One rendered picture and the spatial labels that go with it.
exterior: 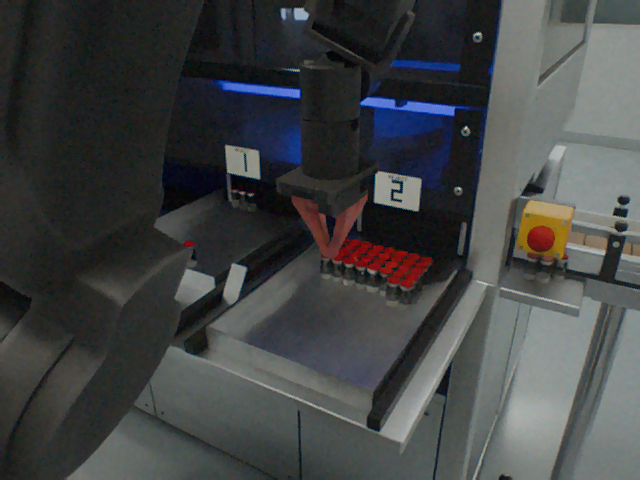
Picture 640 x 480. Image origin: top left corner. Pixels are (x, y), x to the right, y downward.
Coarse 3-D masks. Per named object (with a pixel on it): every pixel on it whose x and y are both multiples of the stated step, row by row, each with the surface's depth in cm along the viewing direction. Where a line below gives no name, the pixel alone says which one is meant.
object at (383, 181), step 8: (376, 176) 92; (384, 176) 92; (392, 176) 91; (400, 176) 90; (376, 184) 93; (384, 184) 92; (392, 184) 92; (408, 184) 90; (416, 184) 89; (376, 192) 94; (384, 192) 93; (408, 192) 91; (416, 192) 90; (376, 200) 94; (384, 200) 94; (408, 200) 91; (416, 200) 90; (408, 208) 92; (416, 208) 91
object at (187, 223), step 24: (216, 192) 121; (168, 216) 109; (192, 216) 116; (216, 216) 116; (240, 216) 116; (264, 216) 116; (288, 216) 116; (192, 240) 105; (216, 240) 105; (240, 240) 105; (264, 240) 105; (216, 264) 96; (240, 264) 91
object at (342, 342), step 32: (320, 256) 99; (256, 288) 82; (288, 288) 89; (320, 288) 89; (352, 288) 89; (448, 288) 85; (224, 320) 76; (256, 320) 80; (288, 320) 80; (320, 320) 80; (352, 320) 80; (384, 320) 80; (416, 320) 80; (224, 352) 73; (256, 352) 69; (288, 352) 73; (320, 352) 73; (352, 352) 73; (384, 352) 73; (320, 384) 65; (352, 384) 63; (384, 384) 65
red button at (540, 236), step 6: (534, 228) 80; (540, 228) 79; (546, 228) 79; (528, 234) 80; (534, 234) 79; (540, 234) 79; (546, 234) 78; (552, 234) 79; (528, 240) 80; (534, 240) 79; (540, 240) 79; (546, 240) 78; (552, 240) 78; (534, 246) 80; (540, 246) 79; (546, 246) 79; (540, 252) 80
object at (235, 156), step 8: (232, 152) 107; (240, 152) 106; (248, 152) 105; (256, 152) 104; (232, 160) 108; (240, 160) 107; (248, 160) 106; (256, 160) 105; (232, 168) 109; (240, 168) 108; (248, 168) 106; (256, 168) 105; (248, 176) 107; (256, 176) 106
